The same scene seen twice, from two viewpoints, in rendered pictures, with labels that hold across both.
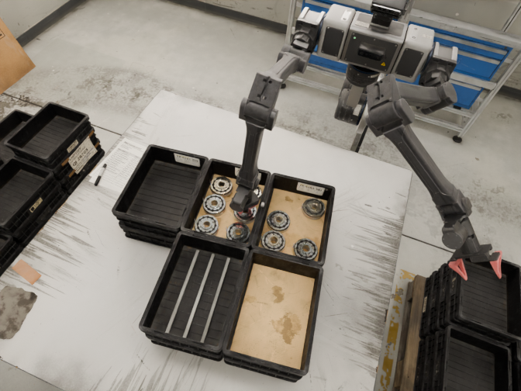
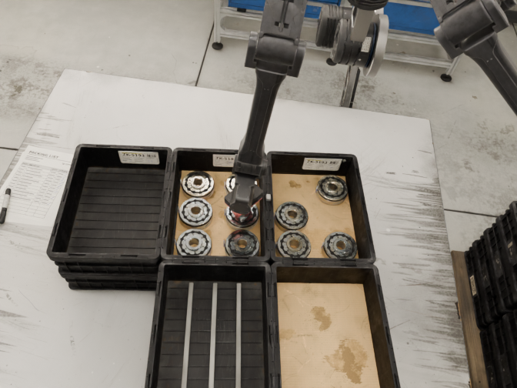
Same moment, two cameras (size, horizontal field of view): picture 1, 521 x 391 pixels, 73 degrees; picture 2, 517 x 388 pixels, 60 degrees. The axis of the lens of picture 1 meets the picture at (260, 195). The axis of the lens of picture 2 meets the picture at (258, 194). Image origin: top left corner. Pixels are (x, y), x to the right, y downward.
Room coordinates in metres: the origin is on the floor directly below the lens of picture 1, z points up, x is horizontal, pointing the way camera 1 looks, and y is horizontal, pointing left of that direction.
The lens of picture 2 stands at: (0.09, 0.23, 2.03)
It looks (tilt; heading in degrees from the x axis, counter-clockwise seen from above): 54 degrees down; 344
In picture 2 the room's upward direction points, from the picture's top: 8 degrees clockwise
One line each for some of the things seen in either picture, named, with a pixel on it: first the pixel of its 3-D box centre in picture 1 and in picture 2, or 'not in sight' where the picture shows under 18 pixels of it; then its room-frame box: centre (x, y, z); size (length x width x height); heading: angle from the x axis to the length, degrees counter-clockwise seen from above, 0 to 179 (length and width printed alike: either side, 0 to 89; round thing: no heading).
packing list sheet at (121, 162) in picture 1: (122, 164); (35, 183); (1.13, 0.75, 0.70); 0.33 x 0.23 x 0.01; 164
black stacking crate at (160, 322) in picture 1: (198, 291); (212, 342); (0.44, 0.19, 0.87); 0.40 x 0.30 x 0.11; 172
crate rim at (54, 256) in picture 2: (163, 185); (115, 199); (0.88, 0.43, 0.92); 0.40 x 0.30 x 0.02; 172
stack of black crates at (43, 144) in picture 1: (62, 153); not in sight; (1.41, 1.32, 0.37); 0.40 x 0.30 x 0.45; 164
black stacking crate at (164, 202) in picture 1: (165, 191); (118, 208); (0.88, 0.43, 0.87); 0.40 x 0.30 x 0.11; 172
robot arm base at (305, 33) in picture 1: (302, 40); not in sight; (1.24, -0.09, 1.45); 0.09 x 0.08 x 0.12; 74
